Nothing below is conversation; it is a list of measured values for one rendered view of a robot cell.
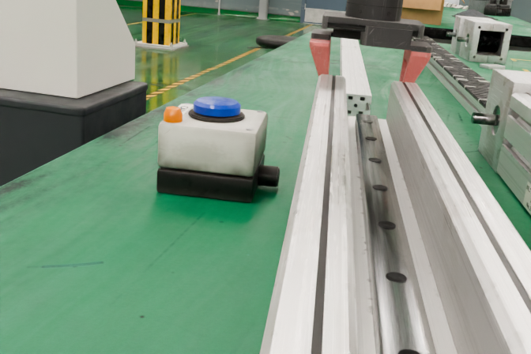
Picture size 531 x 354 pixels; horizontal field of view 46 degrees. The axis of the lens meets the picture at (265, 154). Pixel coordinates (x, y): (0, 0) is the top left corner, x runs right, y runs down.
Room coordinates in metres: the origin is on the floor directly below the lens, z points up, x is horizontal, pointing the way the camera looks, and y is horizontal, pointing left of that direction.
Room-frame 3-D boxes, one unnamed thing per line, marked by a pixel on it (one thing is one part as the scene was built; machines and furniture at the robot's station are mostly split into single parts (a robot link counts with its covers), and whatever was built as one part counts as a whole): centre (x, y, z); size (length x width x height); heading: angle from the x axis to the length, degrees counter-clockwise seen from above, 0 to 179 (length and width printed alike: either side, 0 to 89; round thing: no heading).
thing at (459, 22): (1.69, -0.51, 0.83); 0.11 x 0.10 x 0.10; 82
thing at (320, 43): (0.66, -0.07, 0.87); 0.07 x 0.07 x 0.09; 84
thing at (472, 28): (1.57, -0.51, 0.83); 0.11 x 0.10 x 0.10; 88
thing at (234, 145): (0.51, 0.04, 0.81); 0.10 x 0.08 x 0.06; 85
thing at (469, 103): (1.28, -0.35, 0.79); 0.96 x 0.04 x 0.03; 175
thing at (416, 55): (0.66, -0.12, 0.87); 0.07 x 0.07 x 0.09; 84
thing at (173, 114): (0.48, 0.08, 0.85); 0.01 x 0.01 x 0.01
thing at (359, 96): (1.29, -0.16, 0.79); 0.96 x 0.04 x 0.03; 175
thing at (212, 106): (0.51, 0.04, 0.84); 0.04 x 0.04 x 0.02
